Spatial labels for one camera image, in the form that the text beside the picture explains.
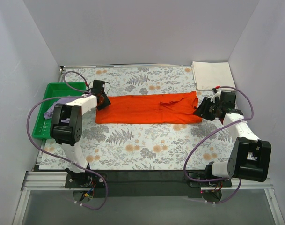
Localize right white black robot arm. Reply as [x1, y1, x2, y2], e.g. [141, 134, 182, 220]
[193, 89, 271, 182]

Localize green plastic bin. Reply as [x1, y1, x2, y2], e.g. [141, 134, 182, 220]
[31, 82, 88, 141]

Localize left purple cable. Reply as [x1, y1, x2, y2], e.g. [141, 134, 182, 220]
[26, 70, 109, 210]

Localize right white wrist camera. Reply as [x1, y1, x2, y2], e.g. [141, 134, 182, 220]
[211, 86, 221, 103]

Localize purple t shirt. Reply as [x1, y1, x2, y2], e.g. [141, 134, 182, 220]
[44, 98, 69, 120]

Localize orange t shirt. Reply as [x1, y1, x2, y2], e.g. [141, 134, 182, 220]
[95, 91, 202, 124]

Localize purple cable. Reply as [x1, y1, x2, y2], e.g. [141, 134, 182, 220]
[26, 70, 109, 210]
[183, 85, 254, 205]

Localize aluminium frame rail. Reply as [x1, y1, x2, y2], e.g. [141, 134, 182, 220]
[13, 172, 285, 225]

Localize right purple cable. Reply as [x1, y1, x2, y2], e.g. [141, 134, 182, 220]
[183, 85, 254, 205]

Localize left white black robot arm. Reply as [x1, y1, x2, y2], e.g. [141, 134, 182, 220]
[50, 80, 111, 174]

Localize folded white t shirt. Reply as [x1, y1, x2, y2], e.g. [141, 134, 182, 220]
[191, 61, 235, 91]

